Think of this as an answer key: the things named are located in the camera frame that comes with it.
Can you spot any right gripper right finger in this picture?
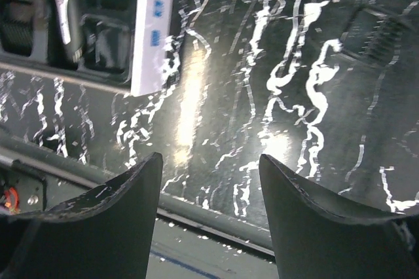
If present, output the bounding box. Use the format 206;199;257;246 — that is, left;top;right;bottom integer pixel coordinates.
259;155;418;278

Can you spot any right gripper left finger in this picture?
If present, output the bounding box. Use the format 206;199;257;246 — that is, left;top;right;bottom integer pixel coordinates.
1;153;163;278

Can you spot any black comb attachment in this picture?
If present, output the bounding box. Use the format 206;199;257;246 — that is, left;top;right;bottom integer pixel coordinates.
340;5;411;67
1;0;35;56

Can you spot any white clipper kit box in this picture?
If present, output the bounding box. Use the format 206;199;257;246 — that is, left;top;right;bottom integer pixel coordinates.
1;0;179;96

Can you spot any black silver hair clipper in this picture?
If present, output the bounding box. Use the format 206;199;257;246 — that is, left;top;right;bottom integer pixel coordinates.
54;0;84;64

